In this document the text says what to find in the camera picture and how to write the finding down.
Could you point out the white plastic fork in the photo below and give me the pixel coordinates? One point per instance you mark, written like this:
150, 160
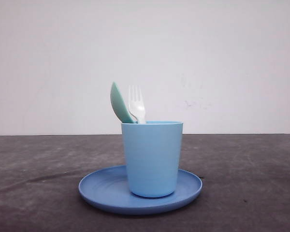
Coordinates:
136, 104

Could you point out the mint green plastic spoon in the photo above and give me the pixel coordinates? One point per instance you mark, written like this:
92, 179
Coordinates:
118, 105

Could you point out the light blue plastic cup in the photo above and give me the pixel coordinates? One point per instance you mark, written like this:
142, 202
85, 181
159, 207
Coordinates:
152, 153

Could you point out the blue plastic plate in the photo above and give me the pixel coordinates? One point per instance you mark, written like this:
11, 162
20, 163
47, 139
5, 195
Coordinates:
107, 189

